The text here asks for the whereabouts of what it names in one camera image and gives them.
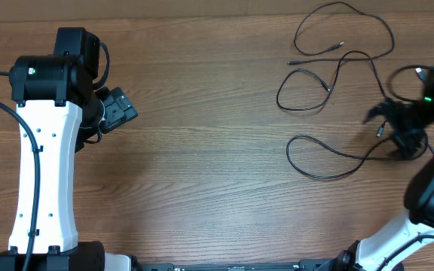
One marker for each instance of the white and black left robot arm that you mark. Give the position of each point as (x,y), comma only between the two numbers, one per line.
(62,105)

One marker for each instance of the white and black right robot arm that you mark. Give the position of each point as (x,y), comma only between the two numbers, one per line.
(414,227)

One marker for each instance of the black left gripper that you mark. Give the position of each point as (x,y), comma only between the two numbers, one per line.
(120,108)

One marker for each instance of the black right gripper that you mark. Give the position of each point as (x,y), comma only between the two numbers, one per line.
(399,123)

